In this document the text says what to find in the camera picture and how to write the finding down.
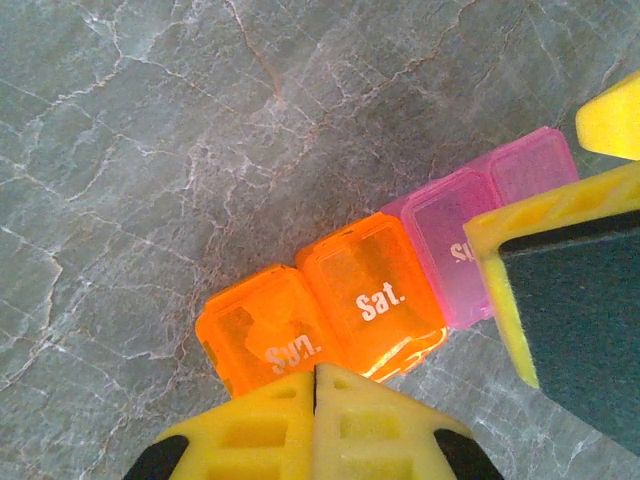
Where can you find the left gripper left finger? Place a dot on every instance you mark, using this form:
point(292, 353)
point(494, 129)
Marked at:
point(250, 440)

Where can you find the orange and pink pill organizer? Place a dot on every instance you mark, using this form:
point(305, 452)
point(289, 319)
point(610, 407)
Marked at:
point(380, 280)

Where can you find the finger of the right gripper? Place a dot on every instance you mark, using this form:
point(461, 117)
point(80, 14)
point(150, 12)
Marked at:
point(575, 300)
point(615, 120)

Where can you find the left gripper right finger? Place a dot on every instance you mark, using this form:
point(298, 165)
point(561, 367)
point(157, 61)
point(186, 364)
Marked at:
point(380, 440)

